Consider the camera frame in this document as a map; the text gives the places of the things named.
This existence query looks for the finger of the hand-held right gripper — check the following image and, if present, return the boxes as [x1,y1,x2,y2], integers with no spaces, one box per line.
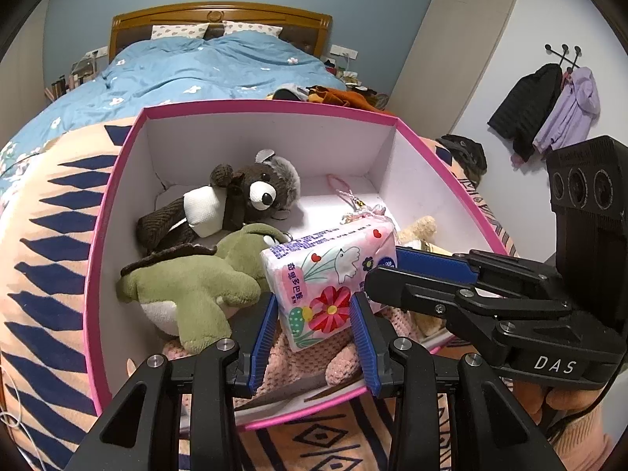
[364,265,576,328]
[394,246,559,301]

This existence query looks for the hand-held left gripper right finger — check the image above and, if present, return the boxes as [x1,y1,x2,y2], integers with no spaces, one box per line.
[348,292,567,471]

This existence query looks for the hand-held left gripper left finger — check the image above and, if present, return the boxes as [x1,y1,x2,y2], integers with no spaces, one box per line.
[64,292,280,471]

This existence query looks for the small beige teddy bear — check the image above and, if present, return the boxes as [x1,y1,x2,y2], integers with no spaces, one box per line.
[396,215,438,247]

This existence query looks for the pink knitted plush bear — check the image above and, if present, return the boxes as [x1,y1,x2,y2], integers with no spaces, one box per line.
[162,304,458,404]

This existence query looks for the pink lace sachet bag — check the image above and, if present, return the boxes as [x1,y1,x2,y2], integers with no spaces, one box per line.
[328,173,394,230]

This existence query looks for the pink floral tissue pack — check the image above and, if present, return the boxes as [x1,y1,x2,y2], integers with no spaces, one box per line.
[260,219,398,352]

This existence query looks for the green plush dinosaur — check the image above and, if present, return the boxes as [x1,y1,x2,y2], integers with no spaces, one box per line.
[116,223,291,354]

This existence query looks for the brown and white plush bear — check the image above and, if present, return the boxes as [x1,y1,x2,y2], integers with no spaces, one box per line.
[136,150,302,257]

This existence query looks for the pink cardboard box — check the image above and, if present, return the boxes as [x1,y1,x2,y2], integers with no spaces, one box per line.
[83,99,512,433]

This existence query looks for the person's right forearm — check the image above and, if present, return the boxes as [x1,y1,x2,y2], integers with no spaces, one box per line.
[559,402,620,471]

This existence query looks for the person's right hand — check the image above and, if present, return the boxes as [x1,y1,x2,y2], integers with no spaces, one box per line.
[511,380,608,429]

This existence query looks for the purple jacket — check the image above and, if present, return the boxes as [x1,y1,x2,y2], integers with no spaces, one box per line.
[532,66,601,159]

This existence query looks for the black puffer jacket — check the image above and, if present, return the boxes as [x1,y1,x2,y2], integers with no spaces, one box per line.
[487,64,563,164]

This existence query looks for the orange and brown clothes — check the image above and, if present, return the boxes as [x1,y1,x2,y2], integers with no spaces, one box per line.
[267,85,389,112]

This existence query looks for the nightstand clutter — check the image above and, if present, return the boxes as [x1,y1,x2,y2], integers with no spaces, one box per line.
[324,56,362,85]

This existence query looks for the beige wardrobe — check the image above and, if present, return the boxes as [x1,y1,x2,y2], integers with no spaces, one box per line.
[387,0,526,149]

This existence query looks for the blue floral duvet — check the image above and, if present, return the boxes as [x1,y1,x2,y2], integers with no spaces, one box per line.
[0,29,345,198]

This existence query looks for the white dotted pillow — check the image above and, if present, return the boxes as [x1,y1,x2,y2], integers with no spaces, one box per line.
[150,24,209,40]
[222,20,284,38]

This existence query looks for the row of cosmetic bottles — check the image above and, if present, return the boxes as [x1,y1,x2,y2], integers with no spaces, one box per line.
[44,56,100,102]

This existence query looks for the wooden headboard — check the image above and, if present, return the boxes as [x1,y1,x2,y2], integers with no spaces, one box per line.
[109,2,333,63]

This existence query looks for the black wall coat hook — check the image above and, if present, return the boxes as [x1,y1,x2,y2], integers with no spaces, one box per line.
[544,43,582,73]

